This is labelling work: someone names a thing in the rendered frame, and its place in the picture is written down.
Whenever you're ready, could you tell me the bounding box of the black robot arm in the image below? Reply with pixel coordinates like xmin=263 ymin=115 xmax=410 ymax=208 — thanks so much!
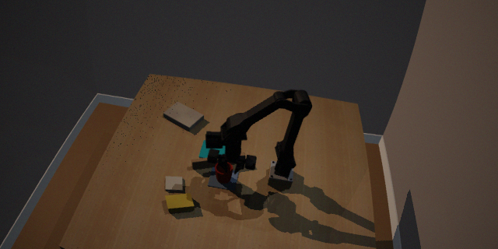
xmin=205 ymin=89 xmax=312 ymax=177

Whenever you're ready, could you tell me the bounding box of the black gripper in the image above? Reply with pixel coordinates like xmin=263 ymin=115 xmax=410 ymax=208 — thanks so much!
xmin=207 ymin=148 xmax=257 ymax=174

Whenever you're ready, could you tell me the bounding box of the red cup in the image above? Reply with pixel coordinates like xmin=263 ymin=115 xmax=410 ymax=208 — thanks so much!
xmin=215 ymin=162 xmax=233 ymax=184

